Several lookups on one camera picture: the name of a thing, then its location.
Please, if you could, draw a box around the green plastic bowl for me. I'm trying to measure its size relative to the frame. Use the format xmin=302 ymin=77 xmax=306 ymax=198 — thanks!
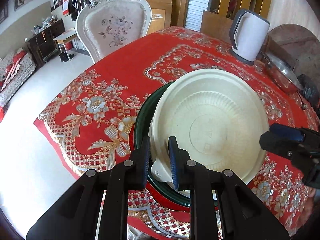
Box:
xmin=134 ymin=83 xmax=190 ymax=207

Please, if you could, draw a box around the large red wedding plate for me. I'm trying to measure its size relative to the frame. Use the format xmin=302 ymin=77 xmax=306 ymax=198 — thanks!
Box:
xmin=129 ymin=127 xmax=190 ymax=213

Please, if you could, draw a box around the person's right hand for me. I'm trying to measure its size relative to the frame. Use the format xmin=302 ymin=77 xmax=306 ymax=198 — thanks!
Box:
xmin=304 ymin=189 xmax=319 ymax=216

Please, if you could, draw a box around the black plastic bag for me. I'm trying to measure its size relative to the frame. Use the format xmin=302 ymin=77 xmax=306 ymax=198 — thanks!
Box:
xmin=298 ymin=74 xmax=319 ymax=110

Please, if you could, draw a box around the white electric kettle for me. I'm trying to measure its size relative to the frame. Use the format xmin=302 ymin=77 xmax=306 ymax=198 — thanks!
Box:
xmin=229 ymin=9 xmax=270 ymax=66

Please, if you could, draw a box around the wooden chair back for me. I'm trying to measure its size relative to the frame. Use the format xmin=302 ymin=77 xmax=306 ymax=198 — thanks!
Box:
xmin=200 ymin=11 xmax=233 ymax=44

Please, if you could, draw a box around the floral sofa with red cushions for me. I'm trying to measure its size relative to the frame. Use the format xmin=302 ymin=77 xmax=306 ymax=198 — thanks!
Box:
xmin=1 ymin=48 xmax=36 ymax=121

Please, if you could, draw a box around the dark wooden sideboard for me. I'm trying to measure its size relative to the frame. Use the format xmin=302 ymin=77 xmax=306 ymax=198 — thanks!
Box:
xmin=26 ymin=20 xmax=65 ymax=68

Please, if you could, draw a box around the small white side table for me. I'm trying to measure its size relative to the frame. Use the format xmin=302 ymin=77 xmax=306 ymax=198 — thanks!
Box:
xmin=54 ymin=28 xmax=78 ymax=62

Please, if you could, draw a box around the white ornate chair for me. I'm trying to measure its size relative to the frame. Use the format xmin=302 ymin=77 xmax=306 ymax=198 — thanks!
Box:
xmin=75 ymin=0 xmax=152 ymax=63

